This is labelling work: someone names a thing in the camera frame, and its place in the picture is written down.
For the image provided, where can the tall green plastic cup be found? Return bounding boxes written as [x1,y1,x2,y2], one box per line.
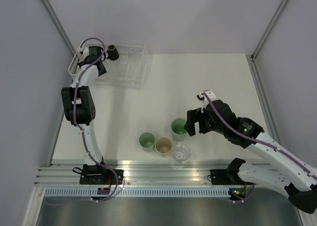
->
[171,118,187,142]

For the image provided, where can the clear faceted glass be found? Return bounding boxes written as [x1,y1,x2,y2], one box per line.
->
[129,47,143,58]
[171,143,190,164]

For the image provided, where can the beige plastic cup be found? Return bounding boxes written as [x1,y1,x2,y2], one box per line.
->
[155,137,173,157]
[76,52,85,62]

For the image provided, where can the short green plastic cup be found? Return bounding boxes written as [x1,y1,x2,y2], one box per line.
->
[139,132,156,152]

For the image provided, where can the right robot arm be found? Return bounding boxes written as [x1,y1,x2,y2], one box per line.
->
[184,100,317,214]

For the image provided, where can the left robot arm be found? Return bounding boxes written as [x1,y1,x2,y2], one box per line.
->
[61,46,106,167]

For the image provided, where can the black brown cup holder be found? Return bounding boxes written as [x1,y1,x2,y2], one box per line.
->
[106,44,119,61]

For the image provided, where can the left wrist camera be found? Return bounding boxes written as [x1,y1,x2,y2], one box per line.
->
[76,47,89,58]

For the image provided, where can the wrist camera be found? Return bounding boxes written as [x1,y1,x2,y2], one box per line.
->
[76,47,89,58]
[196,90,216,113]

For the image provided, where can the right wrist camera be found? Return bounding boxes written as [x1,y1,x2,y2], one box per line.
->
[196,90,216,113]

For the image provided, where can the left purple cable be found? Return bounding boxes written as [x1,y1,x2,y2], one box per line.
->
[43,37,119,207]

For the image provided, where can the purple cable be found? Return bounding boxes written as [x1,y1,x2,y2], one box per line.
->
[43,37,119,207]
[202,92,317,203]

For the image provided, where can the white wire dish rack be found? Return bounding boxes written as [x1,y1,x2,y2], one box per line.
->
[68,43,151,91]

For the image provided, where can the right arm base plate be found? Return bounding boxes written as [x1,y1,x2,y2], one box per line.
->
[210,169,245,186]

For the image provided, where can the aluminium mounting rail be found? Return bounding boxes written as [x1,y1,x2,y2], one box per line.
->
[35,161,228,187]

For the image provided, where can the left aluminium frame post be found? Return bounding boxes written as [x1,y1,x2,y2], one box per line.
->
[40,0,75,55]

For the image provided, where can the aluminium frame post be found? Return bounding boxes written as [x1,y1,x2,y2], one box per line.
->
[40,0,75,55]
[250,0,290,62]

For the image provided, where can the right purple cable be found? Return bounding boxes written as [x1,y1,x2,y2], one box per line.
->
[202,92,317,203]

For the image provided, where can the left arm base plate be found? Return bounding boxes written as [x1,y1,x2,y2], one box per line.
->
[72,164,124,185]

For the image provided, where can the white slotted cable duct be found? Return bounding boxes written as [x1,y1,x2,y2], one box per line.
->
[45,187,230,198]

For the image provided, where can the right aluminium frame post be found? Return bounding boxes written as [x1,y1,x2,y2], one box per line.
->
[250,0,290,62]

